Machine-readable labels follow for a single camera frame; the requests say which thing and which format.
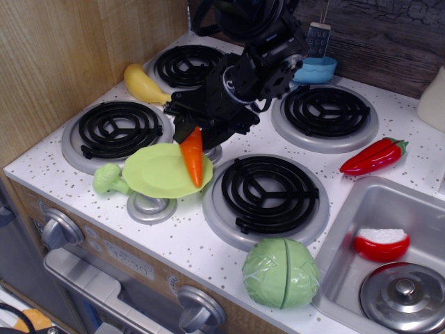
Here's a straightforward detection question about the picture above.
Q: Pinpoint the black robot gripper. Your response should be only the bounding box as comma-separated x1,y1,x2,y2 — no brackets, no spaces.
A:
165,54,260,150

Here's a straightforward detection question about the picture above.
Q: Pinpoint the orange toy carrot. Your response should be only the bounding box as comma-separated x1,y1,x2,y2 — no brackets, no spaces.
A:
179,127,203,187

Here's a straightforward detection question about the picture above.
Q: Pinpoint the light green plastic plate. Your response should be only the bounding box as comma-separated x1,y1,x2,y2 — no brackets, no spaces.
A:
122,143,213,198

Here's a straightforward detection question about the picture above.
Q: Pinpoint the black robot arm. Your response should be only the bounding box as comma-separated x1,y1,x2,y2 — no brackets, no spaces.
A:
164,1,309,150

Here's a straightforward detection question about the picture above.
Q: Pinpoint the back left black burner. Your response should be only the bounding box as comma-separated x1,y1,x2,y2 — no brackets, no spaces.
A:
145,45,225,94

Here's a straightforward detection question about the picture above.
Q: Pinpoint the black burner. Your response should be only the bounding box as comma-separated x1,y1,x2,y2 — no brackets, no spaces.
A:
61,100,173,175
270,84,379,154
202,154,330,252
145,45,225,94

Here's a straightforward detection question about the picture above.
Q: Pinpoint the yellow toy banana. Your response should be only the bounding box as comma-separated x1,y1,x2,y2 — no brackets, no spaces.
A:
124,64,171,105

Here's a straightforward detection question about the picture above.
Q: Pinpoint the front left black burner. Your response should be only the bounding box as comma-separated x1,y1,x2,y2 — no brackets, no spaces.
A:
61,100,173,175

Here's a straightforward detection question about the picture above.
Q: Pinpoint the front right black burner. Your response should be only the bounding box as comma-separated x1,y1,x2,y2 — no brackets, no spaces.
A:
202,154,330,252

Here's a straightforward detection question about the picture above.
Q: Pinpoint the silver front stovetop knob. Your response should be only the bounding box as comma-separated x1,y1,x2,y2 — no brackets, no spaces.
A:
127,192,177,225

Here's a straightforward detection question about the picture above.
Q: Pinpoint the green toy broccoli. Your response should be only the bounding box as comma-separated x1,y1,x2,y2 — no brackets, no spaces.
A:
92,163,131,195

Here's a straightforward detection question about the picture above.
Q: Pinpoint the back right black burner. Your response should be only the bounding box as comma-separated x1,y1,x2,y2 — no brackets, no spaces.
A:
270,84,379,154

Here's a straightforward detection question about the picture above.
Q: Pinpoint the blue plastic bowl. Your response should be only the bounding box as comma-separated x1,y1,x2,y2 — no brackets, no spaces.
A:
293,56,337,84

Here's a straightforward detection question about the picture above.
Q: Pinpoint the oven clock display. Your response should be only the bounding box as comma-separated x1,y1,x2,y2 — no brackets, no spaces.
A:
104,240,156,281

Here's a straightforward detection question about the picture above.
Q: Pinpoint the silver slotted spatula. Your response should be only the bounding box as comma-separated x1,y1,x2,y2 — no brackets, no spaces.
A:
306,22,331,58

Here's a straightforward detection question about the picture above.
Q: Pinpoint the green toy cabbage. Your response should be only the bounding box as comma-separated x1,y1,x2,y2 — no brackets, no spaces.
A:
242,238,321,309

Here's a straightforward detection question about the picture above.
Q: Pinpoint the silver left oven knob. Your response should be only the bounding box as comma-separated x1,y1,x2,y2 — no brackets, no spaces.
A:
42,208,85,251

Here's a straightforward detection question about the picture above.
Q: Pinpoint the silver oven knob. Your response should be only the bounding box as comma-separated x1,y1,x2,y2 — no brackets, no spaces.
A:
42,208,85,251
177,285,227,333

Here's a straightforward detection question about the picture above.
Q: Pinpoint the silver right oven knob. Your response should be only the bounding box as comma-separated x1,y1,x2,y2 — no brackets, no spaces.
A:
177,285,227,333

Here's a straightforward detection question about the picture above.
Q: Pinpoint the red toy chili pepper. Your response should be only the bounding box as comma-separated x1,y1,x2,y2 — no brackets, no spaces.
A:
339,137,409,176

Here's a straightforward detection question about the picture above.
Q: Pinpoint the silver toy sink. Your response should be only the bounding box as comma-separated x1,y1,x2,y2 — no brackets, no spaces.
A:
314,177,444,333

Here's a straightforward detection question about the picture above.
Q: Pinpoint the red white toy cheese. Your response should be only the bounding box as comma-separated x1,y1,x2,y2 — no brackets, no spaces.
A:
353,228,410,262

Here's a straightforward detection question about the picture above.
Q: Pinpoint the cream white container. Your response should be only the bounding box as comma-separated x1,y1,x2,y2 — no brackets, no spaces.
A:
417,65,445,132

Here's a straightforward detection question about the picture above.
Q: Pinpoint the yellow object bottom left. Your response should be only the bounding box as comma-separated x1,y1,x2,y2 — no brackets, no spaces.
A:
13,309,53,333

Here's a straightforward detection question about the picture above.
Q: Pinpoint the silver pot lid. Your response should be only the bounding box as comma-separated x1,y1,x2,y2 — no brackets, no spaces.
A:
359,262,444,333

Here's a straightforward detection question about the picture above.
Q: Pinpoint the silver oven door handle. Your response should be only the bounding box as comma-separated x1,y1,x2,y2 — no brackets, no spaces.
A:
43,248,170,333

